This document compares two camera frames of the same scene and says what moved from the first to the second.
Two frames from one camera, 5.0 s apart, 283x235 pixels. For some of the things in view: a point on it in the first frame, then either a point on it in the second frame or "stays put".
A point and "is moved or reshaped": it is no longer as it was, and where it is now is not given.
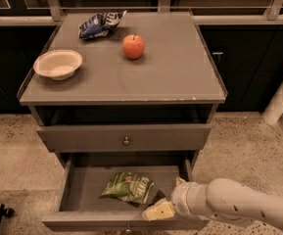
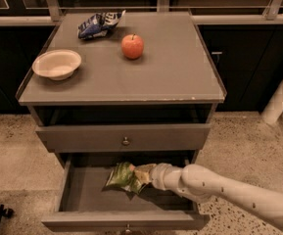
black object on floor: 0,211 stays put
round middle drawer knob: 128,228 stays put
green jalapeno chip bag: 129,186 is moved or reshaped
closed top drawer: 149,137 stays put
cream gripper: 179,196 to 158,175
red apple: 133,46 stays put
